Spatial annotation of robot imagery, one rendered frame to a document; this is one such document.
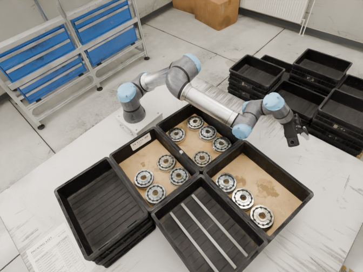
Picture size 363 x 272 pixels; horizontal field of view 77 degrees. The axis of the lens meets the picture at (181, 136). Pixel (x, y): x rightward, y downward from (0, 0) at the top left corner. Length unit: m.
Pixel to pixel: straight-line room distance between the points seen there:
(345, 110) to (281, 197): 1.18
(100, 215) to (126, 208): 0.13
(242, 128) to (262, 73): 1.41
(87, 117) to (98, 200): 1.78
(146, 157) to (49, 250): 0.67
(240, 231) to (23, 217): 1.17
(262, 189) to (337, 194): 0.43
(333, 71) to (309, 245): 1.69
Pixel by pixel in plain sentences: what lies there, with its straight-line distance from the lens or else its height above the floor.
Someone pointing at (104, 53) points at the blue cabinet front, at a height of 0.39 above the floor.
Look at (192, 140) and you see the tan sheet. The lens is 1.33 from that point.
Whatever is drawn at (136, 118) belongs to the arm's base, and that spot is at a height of 0.84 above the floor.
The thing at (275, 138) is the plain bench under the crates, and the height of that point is 0.70.
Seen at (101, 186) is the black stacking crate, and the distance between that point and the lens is 1.31.
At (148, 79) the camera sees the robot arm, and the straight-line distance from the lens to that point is 1.40.
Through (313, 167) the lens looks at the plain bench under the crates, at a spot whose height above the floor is 0.70.
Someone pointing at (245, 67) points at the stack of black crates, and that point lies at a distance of 2.41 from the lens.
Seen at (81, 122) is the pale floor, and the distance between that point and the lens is 2.91.
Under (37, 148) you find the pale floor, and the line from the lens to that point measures 2.93.
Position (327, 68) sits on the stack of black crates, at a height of 0.49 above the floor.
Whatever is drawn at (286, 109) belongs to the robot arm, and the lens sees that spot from 1.09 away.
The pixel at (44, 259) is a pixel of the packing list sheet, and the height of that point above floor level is 0.70.
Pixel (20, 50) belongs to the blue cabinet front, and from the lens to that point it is 2.71.
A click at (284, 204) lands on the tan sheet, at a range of 1.21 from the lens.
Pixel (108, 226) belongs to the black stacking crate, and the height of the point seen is 0.83.
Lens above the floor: 1.91
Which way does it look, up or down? 52 degrees down
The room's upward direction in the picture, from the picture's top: 8 degrees counter-clockwise
